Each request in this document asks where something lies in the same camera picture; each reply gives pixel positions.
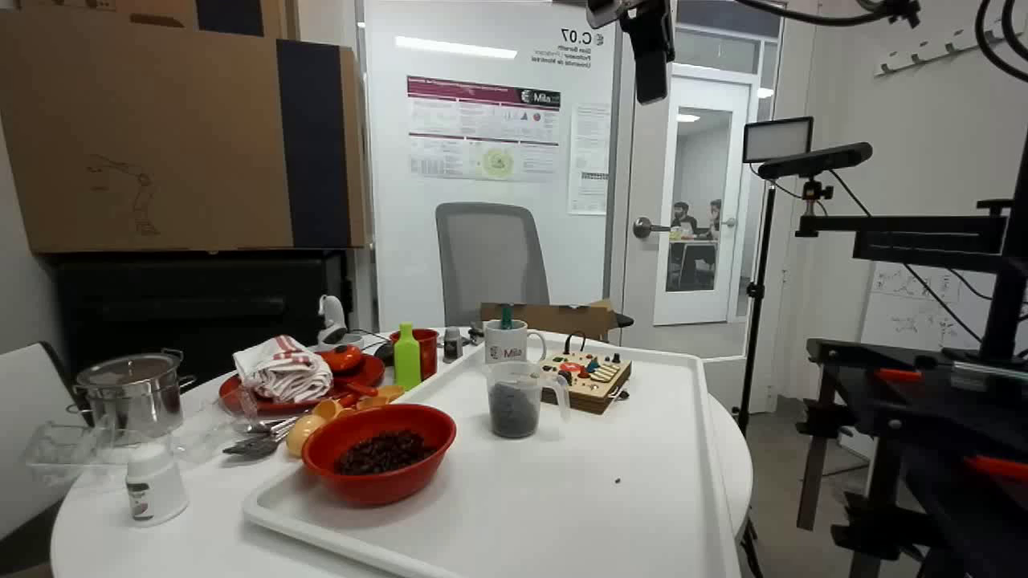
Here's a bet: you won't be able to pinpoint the green plastic bottle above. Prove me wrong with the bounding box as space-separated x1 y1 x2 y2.
391 322 424 392

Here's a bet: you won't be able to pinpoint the small white bottle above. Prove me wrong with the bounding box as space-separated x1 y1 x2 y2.
122 443 192 526

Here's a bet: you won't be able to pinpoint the thick black hanging cables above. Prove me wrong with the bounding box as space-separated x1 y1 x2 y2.
973 0 1028 83

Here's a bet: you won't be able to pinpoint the red plate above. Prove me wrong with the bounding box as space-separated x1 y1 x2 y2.
215 349 389 417

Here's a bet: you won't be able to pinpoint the small open cardboard box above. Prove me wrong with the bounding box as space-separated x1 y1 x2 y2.
477 299 635 345

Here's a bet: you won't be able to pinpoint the large cardboard box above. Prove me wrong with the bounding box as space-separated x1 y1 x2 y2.
0 9 372 257

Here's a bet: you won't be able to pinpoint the grey mesh office chair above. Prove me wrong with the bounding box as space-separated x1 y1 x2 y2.
435 199 552 330

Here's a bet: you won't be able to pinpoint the wooden busy board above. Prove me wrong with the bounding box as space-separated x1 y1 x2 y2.
539 341 635 417

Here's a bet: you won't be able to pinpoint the white handheld controller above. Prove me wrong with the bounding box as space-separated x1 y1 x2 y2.
314 292 352 348

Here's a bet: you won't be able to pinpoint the red toy tomato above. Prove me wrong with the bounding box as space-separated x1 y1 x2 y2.
317 345 372 380

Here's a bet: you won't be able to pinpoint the orange toy food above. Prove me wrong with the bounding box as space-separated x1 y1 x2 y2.
284 387 405 458

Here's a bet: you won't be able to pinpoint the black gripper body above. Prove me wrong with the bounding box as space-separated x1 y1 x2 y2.
616 0 678 106

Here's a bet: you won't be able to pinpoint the metal spoon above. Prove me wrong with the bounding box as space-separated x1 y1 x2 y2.
221 416 298 463

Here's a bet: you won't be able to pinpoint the white wall hook rail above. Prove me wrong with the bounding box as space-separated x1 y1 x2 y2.
875 9 1028 78

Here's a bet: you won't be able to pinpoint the white plastic tray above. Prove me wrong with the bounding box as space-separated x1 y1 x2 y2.
240 345 725 578

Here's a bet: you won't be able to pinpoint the white Mila mug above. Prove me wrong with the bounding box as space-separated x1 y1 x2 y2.
481 314 549 367

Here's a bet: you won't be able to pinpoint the black bar camera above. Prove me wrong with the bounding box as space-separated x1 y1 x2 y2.
755 139 876 184

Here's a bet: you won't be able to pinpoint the red mug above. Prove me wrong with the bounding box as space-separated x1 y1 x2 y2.
389 323 445 383

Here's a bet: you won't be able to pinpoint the wall poster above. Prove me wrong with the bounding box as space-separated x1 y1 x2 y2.
403 74 569 185

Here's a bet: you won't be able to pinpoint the white red striped cloth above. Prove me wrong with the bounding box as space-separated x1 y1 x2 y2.
232 333 337 407

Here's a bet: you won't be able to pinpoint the black light stand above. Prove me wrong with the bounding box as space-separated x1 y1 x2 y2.
732 185 782 432

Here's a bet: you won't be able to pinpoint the white door with window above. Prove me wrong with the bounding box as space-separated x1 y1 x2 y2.
629 60 759 330

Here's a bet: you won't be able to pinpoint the black cabinet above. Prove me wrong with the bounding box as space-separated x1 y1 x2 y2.
46 247 357 383

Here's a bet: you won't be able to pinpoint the red bowl with beans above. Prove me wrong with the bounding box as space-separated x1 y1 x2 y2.
298 402 461 511

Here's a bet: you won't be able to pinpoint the black light panel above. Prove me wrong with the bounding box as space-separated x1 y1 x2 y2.
741 115 815 167

